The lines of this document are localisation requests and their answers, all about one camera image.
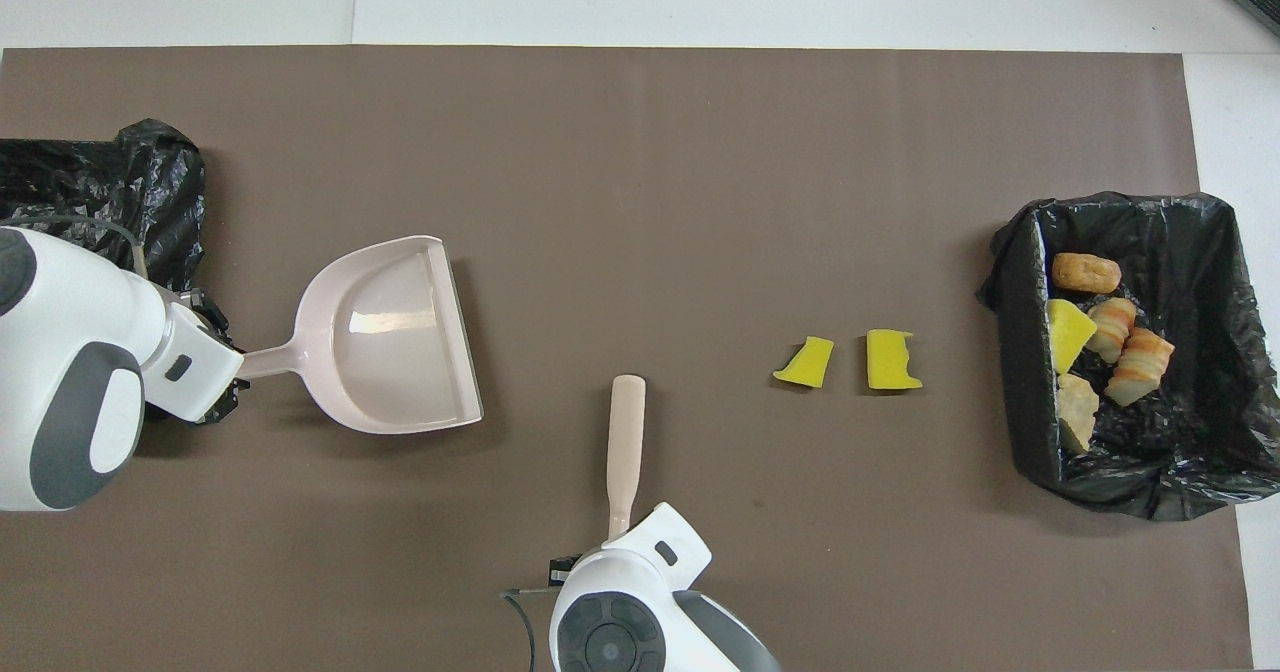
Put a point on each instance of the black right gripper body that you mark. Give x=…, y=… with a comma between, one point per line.
x=563, y=570

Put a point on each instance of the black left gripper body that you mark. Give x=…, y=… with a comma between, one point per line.
x=210, y=314

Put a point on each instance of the beige brush black bristles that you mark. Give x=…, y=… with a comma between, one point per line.
x=625, y=442

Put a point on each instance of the beige plastic dustpan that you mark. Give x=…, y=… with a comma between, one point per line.
x=400, y=352

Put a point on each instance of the yellow sponge wedge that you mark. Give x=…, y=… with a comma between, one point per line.
x=1068, y=337

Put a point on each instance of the small ridged pastry toy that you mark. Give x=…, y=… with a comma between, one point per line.
x=1112, y=327

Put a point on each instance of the brown bread roll toy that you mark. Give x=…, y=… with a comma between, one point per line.
x=1085, y=272

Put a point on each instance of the striped croissant toy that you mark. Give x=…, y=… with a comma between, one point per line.
x=1140, y=372

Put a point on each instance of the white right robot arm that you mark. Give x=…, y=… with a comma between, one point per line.
x=640, y=602

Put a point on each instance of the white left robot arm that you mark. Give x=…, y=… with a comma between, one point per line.
x=70, y=352

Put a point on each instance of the bin wrapped in black bag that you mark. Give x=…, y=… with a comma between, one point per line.
x=100, y=172

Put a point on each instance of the open bin black liner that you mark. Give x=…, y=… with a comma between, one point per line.
x=1200, y=242

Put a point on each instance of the angled yellow sponge piece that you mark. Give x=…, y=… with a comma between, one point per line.
x=805, y=362

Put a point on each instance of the notched yellow sponge piece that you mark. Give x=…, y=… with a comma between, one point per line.
x=892, y=359

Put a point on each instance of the brown paper table mat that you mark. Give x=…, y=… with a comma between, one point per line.
x=800, y=202

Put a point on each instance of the pale dumpling toy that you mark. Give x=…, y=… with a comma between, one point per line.
x=1077, y=412

